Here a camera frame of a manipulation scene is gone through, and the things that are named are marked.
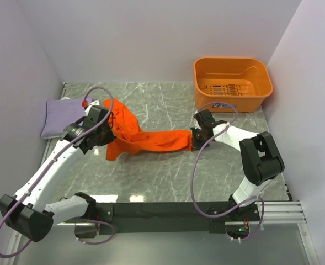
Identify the orange plastic basket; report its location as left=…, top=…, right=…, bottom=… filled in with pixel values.
left=193, top=57, right=273, bottom=113

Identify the front aluminium rail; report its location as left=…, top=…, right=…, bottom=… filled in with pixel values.
left=13, top=200, right=307, bottom=227

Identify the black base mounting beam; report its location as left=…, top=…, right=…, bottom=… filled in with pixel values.
left=88, top=202, right=260, bottom=234

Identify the folded purple t shirt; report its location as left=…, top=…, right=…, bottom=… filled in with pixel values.
left=41, top=98, right=87, bottom=139

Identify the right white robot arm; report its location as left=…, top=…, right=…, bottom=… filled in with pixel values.
left=190, top=109, right=285, bottom=220

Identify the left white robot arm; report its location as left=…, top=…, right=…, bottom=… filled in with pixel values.
left=0, top=105, right=115, bottom=242

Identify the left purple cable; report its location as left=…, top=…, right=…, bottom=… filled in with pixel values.
left=0, top=86, right=116, bottom=258

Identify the orange t shirt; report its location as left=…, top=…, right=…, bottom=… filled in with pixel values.
left=103, top=99, right=193, bottom=161

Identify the aluminium table edge rail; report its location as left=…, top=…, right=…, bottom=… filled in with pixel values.
left=39, top=82, right=70, bottom=169

